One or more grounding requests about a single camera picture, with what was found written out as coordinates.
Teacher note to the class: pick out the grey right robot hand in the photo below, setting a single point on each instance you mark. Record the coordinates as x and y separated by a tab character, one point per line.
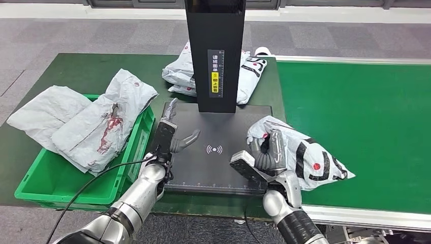
269	158

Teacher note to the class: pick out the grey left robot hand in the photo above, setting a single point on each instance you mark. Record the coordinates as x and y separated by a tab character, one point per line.
183	143

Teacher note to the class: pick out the white parcel bold black logo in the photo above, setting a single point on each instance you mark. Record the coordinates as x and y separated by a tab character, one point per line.
313	158

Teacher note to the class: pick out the white parcel red dot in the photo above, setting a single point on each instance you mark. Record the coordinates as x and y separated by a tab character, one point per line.
87	134

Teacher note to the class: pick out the white parcel red print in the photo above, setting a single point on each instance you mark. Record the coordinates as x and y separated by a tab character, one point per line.
43	114

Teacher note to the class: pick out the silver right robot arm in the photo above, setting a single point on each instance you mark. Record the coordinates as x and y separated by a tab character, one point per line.
289	215

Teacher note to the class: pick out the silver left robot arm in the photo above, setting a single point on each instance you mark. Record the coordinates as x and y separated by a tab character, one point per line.
138	198

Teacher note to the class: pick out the black inbound scanner machine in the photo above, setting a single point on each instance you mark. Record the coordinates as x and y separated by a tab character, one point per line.
215	168

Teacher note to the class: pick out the flat white parcel bag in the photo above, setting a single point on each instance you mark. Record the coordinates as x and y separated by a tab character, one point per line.
182	90

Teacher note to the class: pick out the white parcel black print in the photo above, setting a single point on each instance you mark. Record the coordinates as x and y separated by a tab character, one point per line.
250	81

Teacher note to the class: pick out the green conveyor belt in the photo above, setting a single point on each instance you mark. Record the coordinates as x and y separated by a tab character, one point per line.
353	118

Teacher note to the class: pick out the white conveyor roller end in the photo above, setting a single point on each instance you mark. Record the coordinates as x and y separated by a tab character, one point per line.
263	51

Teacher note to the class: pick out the black yellow label sticker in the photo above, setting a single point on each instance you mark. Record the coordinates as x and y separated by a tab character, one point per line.
215	67

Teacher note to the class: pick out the green plastic crate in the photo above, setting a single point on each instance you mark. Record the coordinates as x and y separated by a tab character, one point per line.
60	182

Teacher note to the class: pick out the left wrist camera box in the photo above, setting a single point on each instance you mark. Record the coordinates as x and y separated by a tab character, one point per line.
164	141

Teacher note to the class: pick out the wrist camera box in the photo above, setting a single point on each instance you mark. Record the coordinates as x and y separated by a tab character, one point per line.
164	141
245	166

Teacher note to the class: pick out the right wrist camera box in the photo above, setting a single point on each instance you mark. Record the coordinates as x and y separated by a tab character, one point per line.
245	166

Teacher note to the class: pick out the white plastic table bracket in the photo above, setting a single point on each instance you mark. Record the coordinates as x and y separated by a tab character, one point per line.
239	221

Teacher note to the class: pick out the aluminium conveyor frame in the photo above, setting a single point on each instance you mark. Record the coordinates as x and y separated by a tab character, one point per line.
370	61

